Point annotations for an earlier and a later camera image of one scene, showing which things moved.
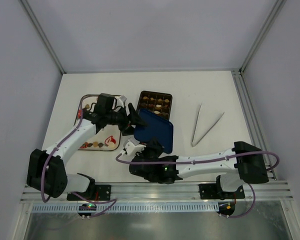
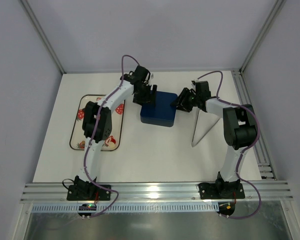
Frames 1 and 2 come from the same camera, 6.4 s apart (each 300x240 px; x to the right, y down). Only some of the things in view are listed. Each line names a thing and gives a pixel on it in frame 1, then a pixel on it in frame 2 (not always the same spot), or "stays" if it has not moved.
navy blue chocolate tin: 158,103 → 163,117
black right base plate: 214,191 stays
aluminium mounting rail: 175,190 stays
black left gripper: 131,119 → 150,99
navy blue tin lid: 157,128 → 163,109
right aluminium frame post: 273,13 stays
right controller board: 226,209 stays
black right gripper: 154,145 → 182,105
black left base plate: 95,192 stays
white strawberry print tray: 107,137 stays
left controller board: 86,209 stays
